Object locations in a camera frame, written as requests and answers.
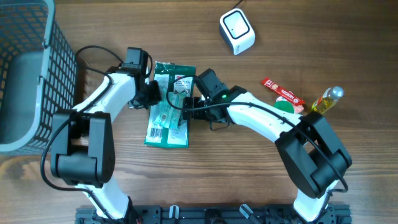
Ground teal snack packet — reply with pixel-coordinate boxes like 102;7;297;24
154;90;187;129

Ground green sponge package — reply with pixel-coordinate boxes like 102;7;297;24
144;62;196;148

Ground green lidded cup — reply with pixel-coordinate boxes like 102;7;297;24
273;101;295;114

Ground red coffee stick sachet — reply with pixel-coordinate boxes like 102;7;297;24
261;78;305;106

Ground red tissue pack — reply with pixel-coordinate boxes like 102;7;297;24
275;96;304;113

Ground yellow dish soap bottle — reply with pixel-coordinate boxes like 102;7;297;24
310;86;344;114

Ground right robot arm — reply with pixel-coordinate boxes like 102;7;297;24
183;68;352;223

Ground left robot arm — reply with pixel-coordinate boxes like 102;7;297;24
40;47;161;223

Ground white barcode scanner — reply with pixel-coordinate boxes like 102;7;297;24
219;8;256;55

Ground grey plastic mesh basket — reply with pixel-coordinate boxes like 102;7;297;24
1;0;78;156

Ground right camera cable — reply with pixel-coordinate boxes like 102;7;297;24
165;74;349;223

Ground camera cable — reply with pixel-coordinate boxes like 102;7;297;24
40;45;125;223
165;74;349;223

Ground left camera cable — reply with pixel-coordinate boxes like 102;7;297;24
40;45;125;223

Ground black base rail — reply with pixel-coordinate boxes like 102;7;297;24
75;204;353;224

